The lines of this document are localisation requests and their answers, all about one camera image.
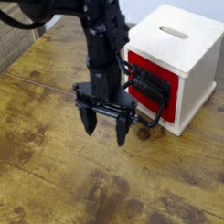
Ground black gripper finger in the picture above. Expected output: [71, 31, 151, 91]
[116, 116, 130, 146]
[79, 107, 97, 136]

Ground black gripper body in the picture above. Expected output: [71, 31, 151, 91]
[73, 5, 136, 119]

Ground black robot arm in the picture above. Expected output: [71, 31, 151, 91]
[0, 0, 137, 146]

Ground red drawer front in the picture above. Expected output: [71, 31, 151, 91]
[128, 50, 179, 123]

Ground white wooden box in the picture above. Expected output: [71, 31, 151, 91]
[124, 4, 224, 135]

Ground black metal drawer handle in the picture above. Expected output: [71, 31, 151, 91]
[122, 61, 171, 128]

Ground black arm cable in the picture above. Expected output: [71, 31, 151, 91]
[0, 8, 48, 31]

